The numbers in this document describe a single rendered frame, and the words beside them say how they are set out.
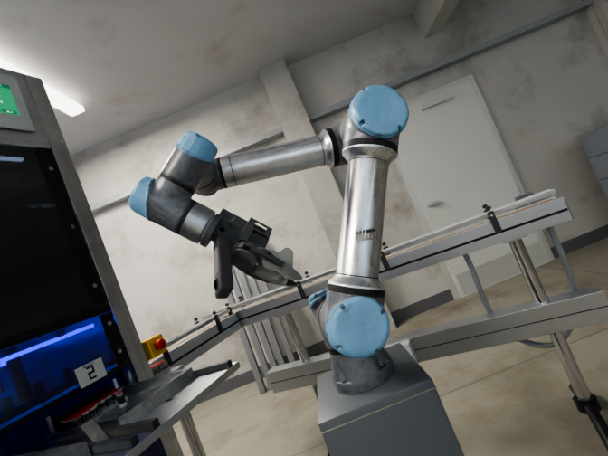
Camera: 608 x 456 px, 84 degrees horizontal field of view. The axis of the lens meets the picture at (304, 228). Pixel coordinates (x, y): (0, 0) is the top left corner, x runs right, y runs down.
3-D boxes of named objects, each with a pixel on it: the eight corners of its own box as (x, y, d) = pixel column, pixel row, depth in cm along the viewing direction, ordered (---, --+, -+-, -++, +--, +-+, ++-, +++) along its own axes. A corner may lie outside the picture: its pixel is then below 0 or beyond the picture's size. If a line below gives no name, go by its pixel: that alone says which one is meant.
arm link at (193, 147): (194, 142, 76) (168, 185, 75) (180, 122, 65) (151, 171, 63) (224, 158, 76) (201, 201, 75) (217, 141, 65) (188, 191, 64)
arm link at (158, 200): (143, 166, 63) (119, 207, 62) (197, 195, 64) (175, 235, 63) (154, 175, 70) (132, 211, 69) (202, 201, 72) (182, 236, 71)
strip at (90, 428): (88, 450, 80) (79, 426, 80) (99, 441, 83) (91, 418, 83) (125, 444, 74) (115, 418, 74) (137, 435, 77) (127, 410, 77)
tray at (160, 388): (47, 447, 96) (43, 435, 96) (127, 395, 120) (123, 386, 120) (123, 432, 83) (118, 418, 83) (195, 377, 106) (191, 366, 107)
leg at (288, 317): (329, 451, 180) (275, 316, 184) (334, 439, 188) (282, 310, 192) (344, 449, 176) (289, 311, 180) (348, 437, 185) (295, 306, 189)
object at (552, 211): (204, 340, 201) (194, 315, 202) (219, 329, 215) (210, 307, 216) (575, 219, 125) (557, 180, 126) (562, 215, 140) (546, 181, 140)
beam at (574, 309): (273, 394, 190) (265, 373, 191) (280, 385, 198) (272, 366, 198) (617, 319, 127) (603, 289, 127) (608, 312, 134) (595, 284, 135)
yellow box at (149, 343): (141, 362, 127) (134, 345, 128) (156, 354, 134) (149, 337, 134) (154, 358, 124) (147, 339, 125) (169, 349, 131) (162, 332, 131)
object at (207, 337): (143, 396, 126) (128, 356, 127) (117, 403, 132) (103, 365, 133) (243, 327, 189) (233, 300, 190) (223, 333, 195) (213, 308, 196)
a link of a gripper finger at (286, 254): (312, 254, 70) (271, 236, 70) (304, 277, 66) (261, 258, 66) (307, 261, 73) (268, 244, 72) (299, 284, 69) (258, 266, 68)
